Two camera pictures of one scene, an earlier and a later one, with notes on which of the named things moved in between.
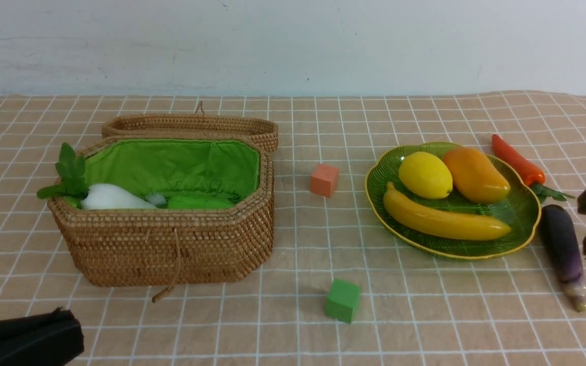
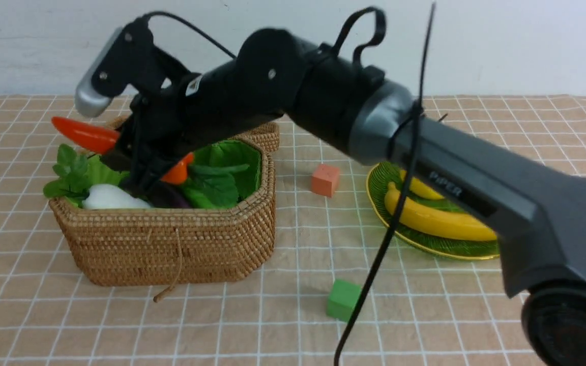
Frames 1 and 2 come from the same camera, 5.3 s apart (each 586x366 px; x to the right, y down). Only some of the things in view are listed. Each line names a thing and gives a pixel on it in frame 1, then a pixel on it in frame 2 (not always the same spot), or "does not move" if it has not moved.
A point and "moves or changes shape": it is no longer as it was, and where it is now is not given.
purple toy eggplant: [561, 244] moves or changes shape
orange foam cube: [324, 179] does not move
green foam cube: [343, 297] does not move
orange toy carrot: [532, 176] moves or changes shape
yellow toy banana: [420, 219] does not move
